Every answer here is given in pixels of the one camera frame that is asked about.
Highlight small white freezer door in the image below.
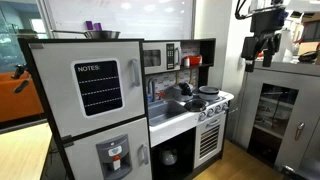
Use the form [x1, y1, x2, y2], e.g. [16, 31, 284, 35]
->
[63, 117, 153, 180]

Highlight toy kitchen unit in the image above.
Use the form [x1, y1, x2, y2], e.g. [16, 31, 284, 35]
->
[18, 37, 235, 180]

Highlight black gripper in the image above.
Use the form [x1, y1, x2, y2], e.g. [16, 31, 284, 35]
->
[241, 8, 288, 73]

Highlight white freezer door handle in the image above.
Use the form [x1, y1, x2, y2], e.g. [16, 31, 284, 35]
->
[138, 143, 150, 166]

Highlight small black pan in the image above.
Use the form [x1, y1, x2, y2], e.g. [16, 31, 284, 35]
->
[184, 99, 210, 113]

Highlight black clamp stand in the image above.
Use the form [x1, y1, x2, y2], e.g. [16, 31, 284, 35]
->
[10, 63, 33, 95]

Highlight brown cardboard box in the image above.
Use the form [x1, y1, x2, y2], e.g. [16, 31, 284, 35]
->
[301, 11, 320, 25]

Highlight toy sink faucet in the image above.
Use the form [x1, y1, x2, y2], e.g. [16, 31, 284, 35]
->
[147, 78, 158, 103]

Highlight white fridge door handle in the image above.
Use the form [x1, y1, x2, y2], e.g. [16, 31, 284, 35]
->
[129, 58, 142, 88]

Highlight red plastic bowl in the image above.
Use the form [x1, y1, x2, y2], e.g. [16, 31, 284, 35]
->
[188, 55, 203, 66]

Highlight grey toy sink basin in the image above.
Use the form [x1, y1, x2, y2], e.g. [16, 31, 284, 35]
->
[147, 99, 193, 128]

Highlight white toy oven door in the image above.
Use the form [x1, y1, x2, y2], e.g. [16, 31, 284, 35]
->
[193, 112, 228, 169]

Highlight grey toy stove top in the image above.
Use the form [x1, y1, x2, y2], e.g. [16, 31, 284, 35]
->
[181, 93, 227, 113]

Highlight silver cabinet door handle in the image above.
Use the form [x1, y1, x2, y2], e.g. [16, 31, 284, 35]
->
[294, 121, 306, 142]

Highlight grey toy cooking pot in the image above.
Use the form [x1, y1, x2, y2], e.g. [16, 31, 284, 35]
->
[198, 85, 221, 101]

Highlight grey metal cabinet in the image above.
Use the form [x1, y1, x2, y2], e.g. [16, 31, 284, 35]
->
[233, 59, 320, 175]

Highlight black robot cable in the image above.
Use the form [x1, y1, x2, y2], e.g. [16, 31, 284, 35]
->
[234, 0, 252, 20]

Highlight white glossy whiteboard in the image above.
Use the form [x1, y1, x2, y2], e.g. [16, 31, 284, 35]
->
[43, 0, 196, 41]

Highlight white paper towel roll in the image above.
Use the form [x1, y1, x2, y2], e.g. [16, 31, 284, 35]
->
[273, 28, 295, 64]

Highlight toy microwave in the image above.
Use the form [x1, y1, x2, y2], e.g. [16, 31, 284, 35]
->
[143, 41, 183, 75]

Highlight black notes chalkboard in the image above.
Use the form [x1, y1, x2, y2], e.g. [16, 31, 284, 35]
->
[70, 58, 125, 118]

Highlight black device on cabinet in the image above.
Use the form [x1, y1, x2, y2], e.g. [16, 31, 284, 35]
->
[297, 49, 320, 64]

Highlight silver toy kettle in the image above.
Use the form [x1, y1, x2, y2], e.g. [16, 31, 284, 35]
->
[159, 146, 179, 167]

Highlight grey lidded saucepan black handle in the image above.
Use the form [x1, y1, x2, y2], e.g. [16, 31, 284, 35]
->
[165, 82, 195, 102]

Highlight large white fridge door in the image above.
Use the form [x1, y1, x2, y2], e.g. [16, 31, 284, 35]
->
[29, 40, 146, 138]

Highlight grey water dispenser panel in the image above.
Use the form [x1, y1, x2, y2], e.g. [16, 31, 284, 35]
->
[95, 133, 133, 180]

